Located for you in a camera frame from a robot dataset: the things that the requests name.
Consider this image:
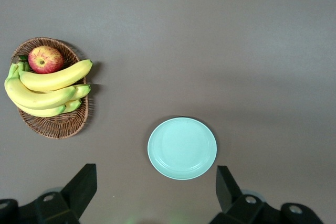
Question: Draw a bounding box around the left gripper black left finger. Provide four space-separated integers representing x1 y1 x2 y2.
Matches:
15 163 98 224

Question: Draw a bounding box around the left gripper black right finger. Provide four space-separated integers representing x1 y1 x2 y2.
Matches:
209 165 281 224

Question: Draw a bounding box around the pale green round plate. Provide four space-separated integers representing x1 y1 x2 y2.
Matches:
147 116 218 181

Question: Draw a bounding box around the brown wicker basket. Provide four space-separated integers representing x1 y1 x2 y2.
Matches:
10 37 89 140

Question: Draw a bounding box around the yellow banana bunch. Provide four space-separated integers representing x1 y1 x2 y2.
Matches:
4 59 93 118

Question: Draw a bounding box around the red yellow apple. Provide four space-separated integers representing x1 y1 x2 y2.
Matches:
28 45 65 74

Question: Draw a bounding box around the brown table mat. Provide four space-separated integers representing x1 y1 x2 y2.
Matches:
0 0 336 224

